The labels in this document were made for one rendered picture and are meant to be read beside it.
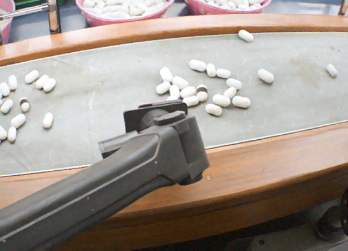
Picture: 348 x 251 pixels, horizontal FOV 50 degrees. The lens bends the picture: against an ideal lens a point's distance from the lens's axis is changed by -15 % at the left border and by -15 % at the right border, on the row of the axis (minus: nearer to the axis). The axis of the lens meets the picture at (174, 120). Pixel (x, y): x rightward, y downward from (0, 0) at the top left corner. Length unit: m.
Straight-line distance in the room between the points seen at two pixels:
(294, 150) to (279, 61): 0.27
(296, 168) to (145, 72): 0.37
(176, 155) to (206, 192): 0.23
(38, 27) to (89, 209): 0.83
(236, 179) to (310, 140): 0.18
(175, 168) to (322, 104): 0.52
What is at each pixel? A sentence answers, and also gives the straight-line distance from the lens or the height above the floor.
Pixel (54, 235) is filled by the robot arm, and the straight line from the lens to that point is 0.35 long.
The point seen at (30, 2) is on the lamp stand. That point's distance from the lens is 1.21.
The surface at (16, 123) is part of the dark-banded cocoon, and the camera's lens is 0.81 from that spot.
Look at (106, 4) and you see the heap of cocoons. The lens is 1.09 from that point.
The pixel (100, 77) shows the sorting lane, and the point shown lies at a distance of 0.88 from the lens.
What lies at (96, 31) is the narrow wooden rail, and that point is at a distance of 0.95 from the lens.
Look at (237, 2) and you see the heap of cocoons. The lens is 1.13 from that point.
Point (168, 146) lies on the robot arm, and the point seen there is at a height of 0.99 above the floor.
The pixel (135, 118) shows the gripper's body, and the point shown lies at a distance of 0.68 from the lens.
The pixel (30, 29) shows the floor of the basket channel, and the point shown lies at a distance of 1.16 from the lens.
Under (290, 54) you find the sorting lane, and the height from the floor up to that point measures 0.74.
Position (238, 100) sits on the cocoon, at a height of 0.76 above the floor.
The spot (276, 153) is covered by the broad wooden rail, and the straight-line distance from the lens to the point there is 0.77.
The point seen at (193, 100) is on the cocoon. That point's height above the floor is 0.76.
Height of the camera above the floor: 1.38
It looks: 52 degrees down
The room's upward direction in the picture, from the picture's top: 7 degrees clockwise
